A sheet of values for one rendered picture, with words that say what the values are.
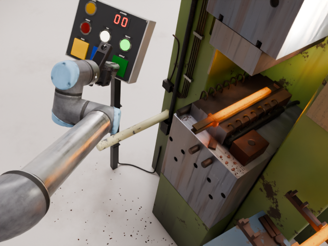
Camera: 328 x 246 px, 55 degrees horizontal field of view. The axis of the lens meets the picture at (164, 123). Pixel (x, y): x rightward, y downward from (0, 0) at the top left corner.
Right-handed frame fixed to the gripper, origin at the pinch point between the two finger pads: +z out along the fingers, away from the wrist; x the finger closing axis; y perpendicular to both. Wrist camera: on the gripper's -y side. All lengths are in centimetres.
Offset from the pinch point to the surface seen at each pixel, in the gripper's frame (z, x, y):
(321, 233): -28, 91, 14
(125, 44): 1.2, 0.5, -9.0
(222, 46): -14.2, 40.7, -23.3
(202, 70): 16.2, 32.0, -9.7
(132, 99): 119, -34, 49
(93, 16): 1.6, -17.8, -14.6
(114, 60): 1.2, -2.1, -1.1
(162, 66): 167, -33, 22
